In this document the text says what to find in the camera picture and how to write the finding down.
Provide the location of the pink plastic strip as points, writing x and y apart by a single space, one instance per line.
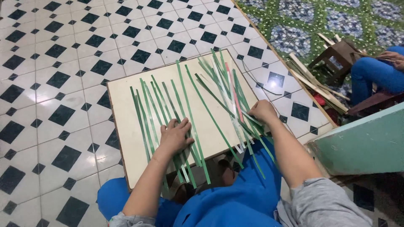
234 94

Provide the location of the pile of mixed plastic strips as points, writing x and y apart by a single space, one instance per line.
221 85

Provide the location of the cream rectangular work board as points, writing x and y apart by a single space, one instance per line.
126 126

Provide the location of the person's right fingers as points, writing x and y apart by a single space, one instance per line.
254 112

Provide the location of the person's left hand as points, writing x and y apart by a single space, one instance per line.
175 137

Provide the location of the teal painted door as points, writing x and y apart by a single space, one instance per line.
363 145

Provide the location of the green and blue patterned mat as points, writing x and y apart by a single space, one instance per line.
290 19

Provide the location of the person's right hand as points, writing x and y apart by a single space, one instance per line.
265 112

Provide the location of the person's blue garment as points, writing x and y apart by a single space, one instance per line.
236 201

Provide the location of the row of green plastic strips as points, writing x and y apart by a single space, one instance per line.
185 94

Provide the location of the small red object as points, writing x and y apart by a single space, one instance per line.
319 99

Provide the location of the small brown wooden stool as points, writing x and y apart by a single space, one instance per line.
342 50

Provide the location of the bundle of pale wooden slats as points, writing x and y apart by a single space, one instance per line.
315 88

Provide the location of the dark wooden bench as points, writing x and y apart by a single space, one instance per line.
375 102

